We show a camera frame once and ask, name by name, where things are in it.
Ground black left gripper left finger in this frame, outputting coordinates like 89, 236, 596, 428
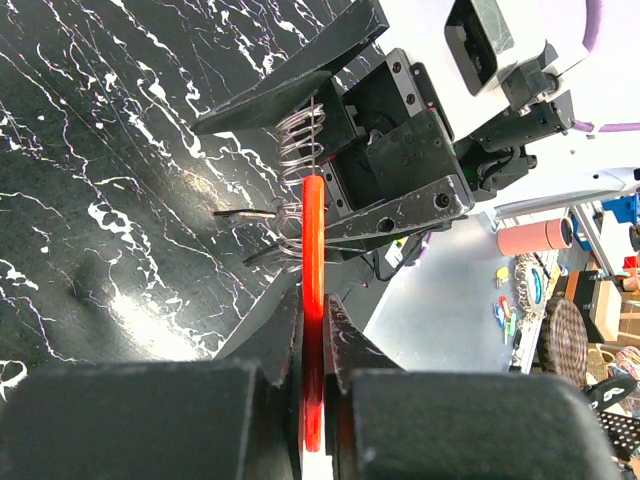
1, 288, 302, 479

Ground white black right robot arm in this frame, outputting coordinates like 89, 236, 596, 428
193, 1, 574, 262

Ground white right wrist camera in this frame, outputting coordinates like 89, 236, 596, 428
444, 0, 588, 96

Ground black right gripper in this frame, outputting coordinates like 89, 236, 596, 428
192, 0, 475, 246

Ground pink cylindrical bottle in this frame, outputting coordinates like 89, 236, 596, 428
497, 217, 574, 256

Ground spare keyring organizer blue handle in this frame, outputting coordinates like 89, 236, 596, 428
514, 254, 546, 322

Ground coloured key tags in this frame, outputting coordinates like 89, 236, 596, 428
494, 266, 517, 345

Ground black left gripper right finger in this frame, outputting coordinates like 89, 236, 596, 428
324, 294, 620, 479

